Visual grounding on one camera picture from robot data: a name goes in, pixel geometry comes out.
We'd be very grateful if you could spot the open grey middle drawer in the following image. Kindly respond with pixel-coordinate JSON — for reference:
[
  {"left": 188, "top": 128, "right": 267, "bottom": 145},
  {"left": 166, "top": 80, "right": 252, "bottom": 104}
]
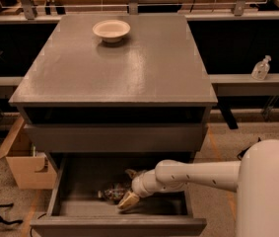
[{"left": 31, "top": 153, "right": 206, "bottom": 237}]

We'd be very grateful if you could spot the metal railing frame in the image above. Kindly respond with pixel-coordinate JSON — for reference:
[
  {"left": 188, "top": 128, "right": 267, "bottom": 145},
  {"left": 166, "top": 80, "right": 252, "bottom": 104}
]
[{"left": 0, "top": 0, "right": 279, "bottom": 26}]

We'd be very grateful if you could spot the white bowl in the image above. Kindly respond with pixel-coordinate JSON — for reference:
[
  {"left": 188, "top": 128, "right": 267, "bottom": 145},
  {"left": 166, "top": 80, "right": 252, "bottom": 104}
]
[{"left": 93, "top": 20, "right": 130, "bottom": 42}]

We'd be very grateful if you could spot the grey drawer cabinet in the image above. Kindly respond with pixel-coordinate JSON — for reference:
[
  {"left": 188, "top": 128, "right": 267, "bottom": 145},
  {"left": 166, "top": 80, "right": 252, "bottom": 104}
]
[{"left": 9, "top": 13, "right": 219, "bottom": 176}]

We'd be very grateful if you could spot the grey top drawer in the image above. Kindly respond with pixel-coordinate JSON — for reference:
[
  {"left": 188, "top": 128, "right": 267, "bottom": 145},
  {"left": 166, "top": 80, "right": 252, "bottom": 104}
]
[{"left": 25, "top": 124, "right": 207, "bottom": 153}]

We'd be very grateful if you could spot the clear plastic water bottle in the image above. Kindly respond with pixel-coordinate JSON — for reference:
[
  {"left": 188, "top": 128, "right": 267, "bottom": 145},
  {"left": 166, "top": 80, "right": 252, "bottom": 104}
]
[{"left": 98, "top": 183, "right": 131, "bottom": 203}]

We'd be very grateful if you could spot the black power adapter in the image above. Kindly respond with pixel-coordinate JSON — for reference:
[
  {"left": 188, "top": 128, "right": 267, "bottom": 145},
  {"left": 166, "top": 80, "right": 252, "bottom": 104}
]
[{"left": 237, "top": 147, "right": 250, "bottom": 161}]

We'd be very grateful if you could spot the clear sanitizer pump bottle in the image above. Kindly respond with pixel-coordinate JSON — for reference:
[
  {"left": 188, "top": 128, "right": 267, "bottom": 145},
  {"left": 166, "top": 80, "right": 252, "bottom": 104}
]
[{"left": 251, "top": 55, "right": 271, "bottom": 80}]

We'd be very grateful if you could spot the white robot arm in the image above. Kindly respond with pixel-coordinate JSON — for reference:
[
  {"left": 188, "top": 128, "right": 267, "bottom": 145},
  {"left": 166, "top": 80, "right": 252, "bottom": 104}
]
[{"left": 118, "top": 139, "right": 279, "bottom": 237}]

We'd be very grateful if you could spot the open cardboard box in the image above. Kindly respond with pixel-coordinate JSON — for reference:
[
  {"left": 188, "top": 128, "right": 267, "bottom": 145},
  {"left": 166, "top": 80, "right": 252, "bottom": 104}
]
[{"left": 0, "top": 117, "right": 57, "bottom": 190}]

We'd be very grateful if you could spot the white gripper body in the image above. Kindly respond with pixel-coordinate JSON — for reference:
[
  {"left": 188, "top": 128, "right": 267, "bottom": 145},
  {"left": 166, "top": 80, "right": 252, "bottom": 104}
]
[{"left": 131, "top": 170, "right": 156, "bottom": 198}]

